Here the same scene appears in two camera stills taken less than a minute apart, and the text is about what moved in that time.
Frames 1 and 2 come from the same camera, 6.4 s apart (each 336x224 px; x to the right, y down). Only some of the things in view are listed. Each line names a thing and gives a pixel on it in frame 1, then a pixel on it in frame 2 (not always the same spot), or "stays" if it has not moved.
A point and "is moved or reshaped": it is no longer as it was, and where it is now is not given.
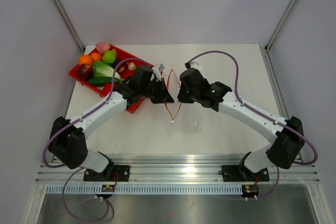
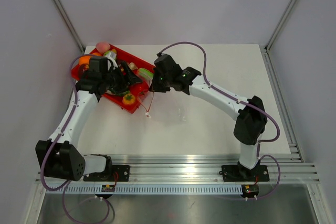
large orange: (85, 59) stays
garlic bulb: (132, 66) stays
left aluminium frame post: (62, 11) stays
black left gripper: (164, 96) → (129, 77)
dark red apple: (85, 71) stays
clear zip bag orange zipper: (172, 109) is moved or reshaped
